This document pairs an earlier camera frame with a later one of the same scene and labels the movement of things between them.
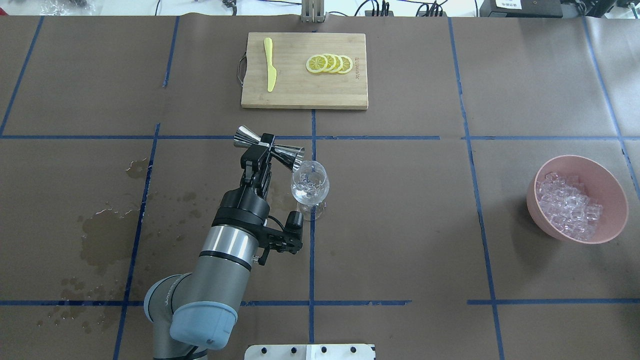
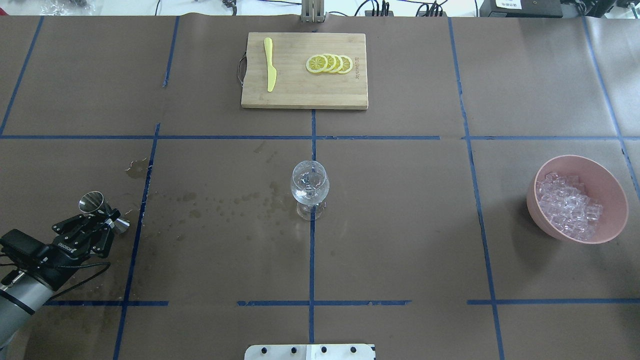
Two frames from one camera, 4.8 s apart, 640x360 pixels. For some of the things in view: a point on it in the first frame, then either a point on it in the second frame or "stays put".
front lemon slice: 316,63 stays put
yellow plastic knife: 272,74 stays put
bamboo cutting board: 296,87 stays put
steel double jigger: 290,157 -> 93,201
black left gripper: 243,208 -> 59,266
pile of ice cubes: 564,201 stays put
